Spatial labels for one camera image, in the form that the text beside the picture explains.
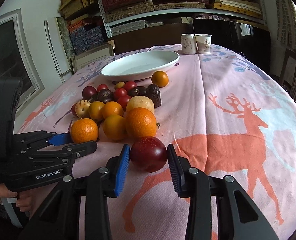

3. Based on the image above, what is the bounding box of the small orange kumquat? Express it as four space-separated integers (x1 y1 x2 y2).
88 101 105 122

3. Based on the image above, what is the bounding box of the large orange mandarin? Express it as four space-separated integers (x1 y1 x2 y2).
125 107 159 139

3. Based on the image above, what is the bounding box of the red cherry tomato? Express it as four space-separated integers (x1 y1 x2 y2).
113 87 127 101

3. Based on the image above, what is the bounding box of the dark red plum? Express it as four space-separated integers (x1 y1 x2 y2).
130 137 167 173

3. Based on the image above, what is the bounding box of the pale yellow melon fruit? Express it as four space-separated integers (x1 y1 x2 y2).
126 96 155 114

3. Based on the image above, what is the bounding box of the dark wrinkled passion fruit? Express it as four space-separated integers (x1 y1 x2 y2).
146 84 162 108

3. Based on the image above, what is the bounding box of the orange fruit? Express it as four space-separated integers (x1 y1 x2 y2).
151 71 169 88

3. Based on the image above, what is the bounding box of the yellow-orange citrus fruit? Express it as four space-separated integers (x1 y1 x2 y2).
103 114 127 141

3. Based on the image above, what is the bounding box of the dark purple round fruit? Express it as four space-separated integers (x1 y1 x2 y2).
96 88 114 103

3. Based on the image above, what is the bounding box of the person's left hand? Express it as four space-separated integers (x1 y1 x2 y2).
0 184 32 212

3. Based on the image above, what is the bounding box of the pink deer-print tablecloth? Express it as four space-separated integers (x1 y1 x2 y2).
108 45 296 239

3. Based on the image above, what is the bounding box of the white framed board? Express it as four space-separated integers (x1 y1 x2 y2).
44 17 72 83

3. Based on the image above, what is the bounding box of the white oval plate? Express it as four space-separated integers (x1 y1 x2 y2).
101 50 180 81

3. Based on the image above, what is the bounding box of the white metal shelf unit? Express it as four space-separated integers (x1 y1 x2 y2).
97 0 266 38

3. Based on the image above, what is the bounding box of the pink beverage can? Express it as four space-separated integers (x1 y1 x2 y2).
181 34 197 55

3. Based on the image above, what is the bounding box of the white paper cup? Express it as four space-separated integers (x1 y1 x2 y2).
195 34 211 54

